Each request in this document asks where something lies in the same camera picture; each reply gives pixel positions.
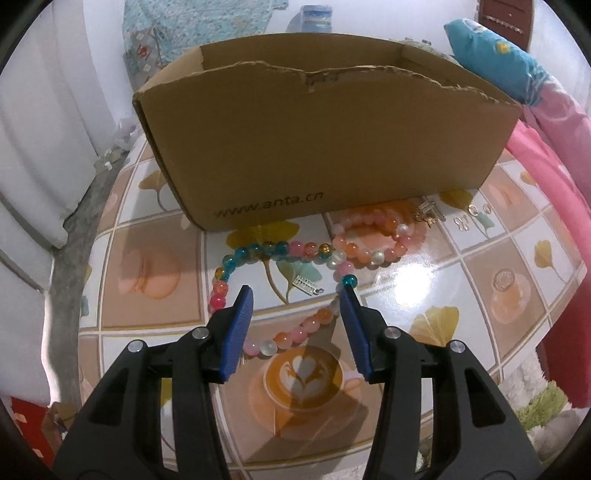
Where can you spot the patchwork hanging panel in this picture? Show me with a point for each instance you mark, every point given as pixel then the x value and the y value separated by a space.
pixel 143 50

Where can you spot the teal pillow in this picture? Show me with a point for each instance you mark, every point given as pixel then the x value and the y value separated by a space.
pixel 498 60

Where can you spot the teal floral hanging cloth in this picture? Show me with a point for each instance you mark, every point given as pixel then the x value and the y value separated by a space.
pixel 198 23

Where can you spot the brown cardboard box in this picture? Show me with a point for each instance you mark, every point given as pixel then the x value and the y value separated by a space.
pixel 323 147

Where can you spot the white curtain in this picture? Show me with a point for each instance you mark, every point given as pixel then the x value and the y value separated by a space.
pixel 37 161

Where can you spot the brown wooden door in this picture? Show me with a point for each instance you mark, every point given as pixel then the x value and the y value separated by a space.
pixel 505 21

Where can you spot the red gift bag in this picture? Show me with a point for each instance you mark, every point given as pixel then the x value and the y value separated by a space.
pixel 32 429

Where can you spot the gold butterfly earring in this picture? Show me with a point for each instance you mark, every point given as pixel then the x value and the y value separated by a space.
pixel 460 223

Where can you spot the green shaggy rug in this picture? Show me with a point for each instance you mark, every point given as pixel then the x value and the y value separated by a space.
pixel 549 410

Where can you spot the pink floral blanket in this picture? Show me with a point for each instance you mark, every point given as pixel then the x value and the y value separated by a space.
pixel 554 184

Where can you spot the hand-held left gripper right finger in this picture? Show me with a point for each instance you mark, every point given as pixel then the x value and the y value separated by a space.
pixel 355 337

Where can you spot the tile pattern tablecloth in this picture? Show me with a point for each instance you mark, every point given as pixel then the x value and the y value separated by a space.
pixel 461 286

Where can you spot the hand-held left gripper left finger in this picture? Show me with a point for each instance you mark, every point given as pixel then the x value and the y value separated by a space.
pixel 235 332

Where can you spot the blue water jug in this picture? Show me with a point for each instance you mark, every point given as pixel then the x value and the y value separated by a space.
pixel 316 18

